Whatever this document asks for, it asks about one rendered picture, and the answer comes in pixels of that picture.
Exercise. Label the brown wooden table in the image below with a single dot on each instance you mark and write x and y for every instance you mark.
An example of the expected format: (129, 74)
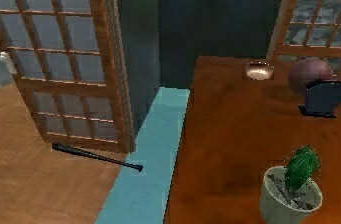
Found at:
(231, 143)

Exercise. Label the black baseball bat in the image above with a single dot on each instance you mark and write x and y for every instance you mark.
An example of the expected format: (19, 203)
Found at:
(91, 156)

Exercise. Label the wooden glass-paned room door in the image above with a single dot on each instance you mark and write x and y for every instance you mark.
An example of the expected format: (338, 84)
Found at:
(78, 83)

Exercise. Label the small brown bowl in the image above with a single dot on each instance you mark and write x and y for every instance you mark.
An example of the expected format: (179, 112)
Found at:
(259, 71)

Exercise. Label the green cactus in white pot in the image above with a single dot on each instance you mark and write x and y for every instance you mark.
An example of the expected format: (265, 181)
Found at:
(293, 190)

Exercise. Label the wooden framed window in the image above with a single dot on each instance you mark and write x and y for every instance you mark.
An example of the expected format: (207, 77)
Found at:
(318, 26)

